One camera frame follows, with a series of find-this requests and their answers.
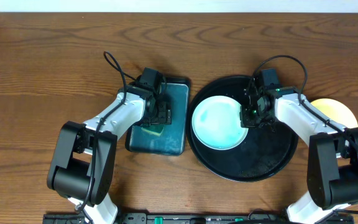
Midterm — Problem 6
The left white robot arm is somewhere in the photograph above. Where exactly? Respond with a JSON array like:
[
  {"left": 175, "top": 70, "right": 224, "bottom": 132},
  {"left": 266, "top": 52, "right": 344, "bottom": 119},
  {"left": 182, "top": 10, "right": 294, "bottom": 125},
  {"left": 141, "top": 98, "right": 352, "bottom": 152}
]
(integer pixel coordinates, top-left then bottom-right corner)
[{"left": 47, "top": 83, "right": 171, "bottom": 223}]

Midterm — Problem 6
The yellow plate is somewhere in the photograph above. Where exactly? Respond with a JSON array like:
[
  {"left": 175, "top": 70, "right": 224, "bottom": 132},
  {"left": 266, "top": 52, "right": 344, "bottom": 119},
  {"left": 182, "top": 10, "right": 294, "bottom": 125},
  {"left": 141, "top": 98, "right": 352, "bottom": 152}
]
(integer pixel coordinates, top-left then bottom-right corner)
[{"left": 311, "top": 98, "right": 358, "bottom": 128}]

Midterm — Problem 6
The mint plate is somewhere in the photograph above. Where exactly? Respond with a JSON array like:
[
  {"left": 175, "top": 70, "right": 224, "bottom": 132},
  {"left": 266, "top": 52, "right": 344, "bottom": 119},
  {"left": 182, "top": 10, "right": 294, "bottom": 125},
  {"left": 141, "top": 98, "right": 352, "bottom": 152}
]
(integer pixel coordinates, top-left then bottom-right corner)
[{"left": 191, "top": 96, "right": 249, "bottom": 151}]

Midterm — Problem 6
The rectangular tray with soapy water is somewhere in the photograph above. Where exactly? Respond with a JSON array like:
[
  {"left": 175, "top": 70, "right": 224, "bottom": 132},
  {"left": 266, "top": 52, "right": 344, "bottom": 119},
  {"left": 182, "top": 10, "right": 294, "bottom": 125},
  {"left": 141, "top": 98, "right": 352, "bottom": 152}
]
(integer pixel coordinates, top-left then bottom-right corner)
[{"left": 125, "top": 77, "right": 190, "bottom": 156}]

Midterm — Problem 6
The green yellow sponge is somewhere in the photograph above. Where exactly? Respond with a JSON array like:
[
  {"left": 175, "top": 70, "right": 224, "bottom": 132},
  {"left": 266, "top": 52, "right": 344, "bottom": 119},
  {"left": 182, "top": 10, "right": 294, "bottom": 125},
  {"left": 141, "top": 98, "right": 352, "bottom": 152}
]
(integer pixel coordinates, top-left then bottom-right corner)
[{"left": 141, "top": 124, "right": 165, "bottom": 136}]

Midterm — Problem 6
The right black cable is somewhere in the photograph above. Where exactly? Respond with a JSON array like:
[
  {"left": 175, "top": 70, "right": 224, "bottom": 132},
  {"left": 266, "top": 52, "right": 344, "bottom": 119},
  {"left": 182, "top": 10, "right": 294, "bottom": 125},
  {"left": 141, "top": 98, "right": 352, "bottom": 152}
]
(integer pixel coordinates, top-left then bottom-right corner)
[{"left": 250, "top": 55, "right": 358, "bottom": 224}]

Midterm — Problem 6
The black cable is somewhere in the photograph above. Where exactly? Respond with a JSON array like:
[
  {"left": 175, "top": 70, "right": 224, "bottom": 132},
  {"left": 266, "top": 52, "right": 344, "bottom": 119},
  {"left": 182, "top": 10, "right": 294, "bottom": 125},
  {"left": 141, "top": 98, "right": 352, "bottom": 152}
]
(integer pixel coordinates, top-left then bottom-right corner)
[
  {"left": 75, "top": 51, "right": 136, "bottom": 215},
  {"left": 250, "top": 55, "right": 358, "bottom": 224}
]

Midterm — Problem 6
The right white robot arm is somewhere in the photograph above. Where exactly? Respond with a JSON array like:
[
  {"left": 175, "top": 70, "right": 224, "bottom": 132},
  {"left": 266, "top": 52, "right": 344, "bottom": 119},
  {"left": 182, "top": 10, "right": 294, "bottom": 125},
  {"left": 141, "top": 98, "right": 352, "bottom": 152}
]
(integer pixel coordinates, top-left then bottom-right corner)
[{"left": 240, "top": 87, "right": 358, "bottom": 223}]

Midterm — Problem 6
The left black cable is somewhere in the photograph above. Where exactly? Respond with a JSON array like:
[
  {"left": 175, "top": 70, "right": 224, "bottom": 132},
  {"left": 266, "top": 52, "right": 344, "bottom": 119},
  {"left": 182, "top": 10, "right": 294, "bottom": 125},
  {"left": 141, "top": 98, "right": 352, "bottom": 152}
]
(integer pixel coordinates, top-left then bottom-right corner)
[{"left": 75, "top": 51, "right": 136, "bottom": 215}]

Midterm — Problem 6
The round black tray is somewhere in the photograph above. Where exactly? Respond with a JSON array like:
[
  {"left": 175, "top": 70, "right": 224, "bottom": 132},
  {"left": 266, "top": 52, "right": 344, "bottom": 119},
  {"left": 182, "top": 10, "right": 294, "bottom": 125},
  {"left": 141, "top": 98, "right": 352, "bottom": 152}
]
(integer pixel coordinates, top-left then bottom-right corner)
[{"left": 186, "top": 75, "right": 298, "bottom": 182}]

